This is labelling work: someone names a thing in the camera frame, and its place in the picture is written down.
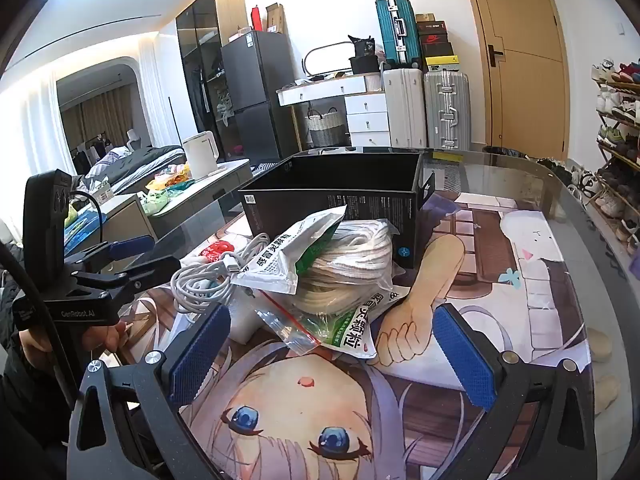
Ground green white medicine packet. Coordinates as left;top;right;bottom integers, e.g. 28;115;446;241
231;205;348;296
320;285;406;361

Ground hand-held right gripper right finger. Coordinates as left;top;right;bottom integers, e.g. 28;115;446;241
432;302;598;480

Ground dark grey refrigerator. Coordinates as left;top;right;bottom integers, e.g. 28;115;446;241
220;30;301;166

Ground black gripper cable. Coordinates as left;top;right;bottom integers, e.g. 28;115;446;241
0;191;106;403

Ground printed cartoon desk mat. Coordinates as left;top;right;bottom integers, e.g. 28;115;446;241
115;185;596;480

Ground black bag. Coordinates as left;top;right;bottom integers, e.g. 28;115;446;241
347;35;383;76

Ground person's left hand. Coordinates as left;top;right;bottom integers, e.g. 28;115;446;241
20;321;128;366

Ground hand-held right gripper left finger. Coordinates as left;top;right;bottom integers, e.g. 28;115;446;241
75;302;236;480

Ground white foam block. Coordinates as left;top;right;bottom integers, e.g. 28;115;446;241
227;290;281;343

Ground dark glass cabinet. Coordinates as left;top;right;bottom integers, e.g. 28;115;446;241
175;0;248;161

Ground teal suitcase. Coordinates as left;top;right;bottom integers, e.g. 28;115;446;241
375;0;422;68

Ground person's left forearm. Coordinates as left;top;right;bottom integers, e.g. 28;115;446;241
0;330;88;480

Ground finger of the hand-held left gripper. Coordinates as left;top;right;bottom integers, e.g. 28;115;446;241
65;234;157;272
75;255;183;307

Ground black cardboard box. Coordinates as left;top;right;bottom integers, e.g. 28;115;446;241
239;147;436;270

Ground bed with dark bedding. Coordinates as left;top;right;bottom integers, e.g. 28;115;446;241
85;145;186;196

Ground stack of shoe boxes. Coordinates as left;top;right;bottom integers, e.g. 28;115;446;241
415;12;460;73

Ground woven laundry basket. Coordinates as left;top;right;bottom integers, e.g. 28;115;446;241
305;107;346;148

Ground white vanity dresser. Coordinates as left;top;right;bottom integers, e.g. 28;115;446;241
276;74;392;148

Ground white charging cable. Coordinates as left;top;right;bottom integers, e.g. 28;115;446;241
171;232;273;306

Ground silver suitcase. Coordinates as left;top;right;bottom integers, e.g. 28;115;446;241
423;71;472;151

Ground red white small pouch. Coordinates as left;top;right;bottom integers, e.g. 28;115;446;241
197;240;238;266

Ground wooden door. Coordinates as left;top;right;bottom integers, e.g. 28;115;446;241
460;0;571;161

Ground white side counter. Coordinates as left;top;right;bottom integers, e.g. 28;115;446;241
107;158;251;241

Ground white suitcase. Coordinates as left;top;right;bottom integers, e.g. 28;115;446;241
382;67;427;148

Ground oval mirror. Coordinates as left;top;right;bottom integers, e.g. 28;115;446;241
302;41;366;78

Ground white electric kettle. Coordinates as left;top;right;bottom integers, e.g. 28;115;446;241
181;131;218;180

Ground brown cardboard box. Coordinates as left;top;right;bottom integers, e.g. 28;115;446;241
265;4;287;35

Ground pile of snack bags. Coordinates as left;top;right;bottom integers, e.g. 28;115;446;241
142;165;193;211

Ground white rope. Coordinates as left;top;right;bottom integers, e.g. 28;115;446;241
312;217;401;281
255;265;401;358

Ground shoe rack with shoes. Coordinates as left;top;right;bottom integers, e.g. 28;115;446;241
590;60;640;261

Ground shoes on floor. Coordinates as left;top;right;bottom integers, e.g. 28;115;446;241
537;157;626;218

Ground brown curtains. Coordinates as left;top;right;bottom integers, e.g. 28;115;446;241
60;85;146;156

